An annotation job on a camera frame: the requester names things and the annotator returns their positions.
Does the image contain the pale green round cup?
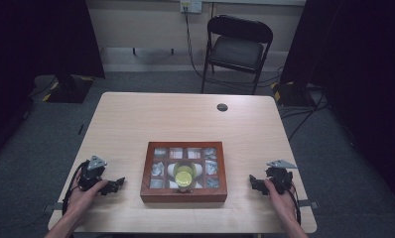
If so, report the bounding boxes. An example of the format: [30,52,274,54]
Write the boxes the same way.
[172,161,198,181]

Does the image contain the black floor cables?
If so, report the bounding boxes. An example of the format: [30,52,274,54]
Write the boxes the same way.
[279,92,330,141]

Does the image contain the set of silvery packets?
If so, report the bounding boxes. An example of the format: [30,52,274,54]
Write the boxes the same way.
[151,147,220,190]

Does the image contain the dark curtain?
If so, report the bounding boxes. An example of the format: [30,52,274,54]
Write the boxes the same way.
[0,0,106,167]
[279,0,395,212]

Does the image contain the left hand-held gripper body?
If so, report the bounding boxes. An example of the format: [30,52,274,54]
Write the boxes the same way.
[76,155,108,193]

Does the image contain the wooden box with glass lid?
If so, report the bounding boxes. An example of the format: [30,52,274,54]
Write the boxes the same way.
[139,141,228,203]

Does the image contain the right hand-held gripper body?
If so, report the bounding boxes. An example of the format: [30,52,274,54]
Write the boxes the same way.
[265,160,299,195]

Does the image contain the person's left hand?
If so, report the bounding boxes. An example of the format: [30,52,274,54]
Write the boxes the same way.
[63,178,109,226]

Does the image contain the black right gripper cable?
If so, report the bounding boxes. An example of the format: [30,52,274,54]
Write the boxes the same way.
[284,182,302,226]

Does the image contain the black folding chair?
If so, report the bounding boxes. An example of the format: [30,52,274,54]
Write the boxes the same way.
[199,14,274,95]

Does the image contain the yellow-green lime half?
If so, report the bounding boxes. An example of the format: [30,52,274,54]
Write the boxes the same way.
[174,170,194,187]

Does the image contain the grey tape strip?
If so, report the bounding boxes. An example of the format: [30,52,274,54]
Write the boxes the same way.
[298,199,320,209]
[43,201,70,213]

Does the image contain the white ceramic cup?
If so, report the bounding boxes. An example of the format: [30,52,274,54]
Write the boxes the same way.
[167,164,205,189]

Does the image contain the white wall socket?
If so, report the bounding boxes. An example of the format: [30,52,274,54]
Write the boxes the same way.
[180,0,203,15]

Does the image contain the person's right hand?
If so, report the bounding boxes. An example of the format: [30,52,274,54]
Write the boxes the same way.
[263,178,301,227]

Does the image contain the black striped stand base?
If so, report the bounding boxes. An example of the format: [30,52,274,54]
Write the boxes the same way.
[270,80,317,108]
[32,73,96,104]

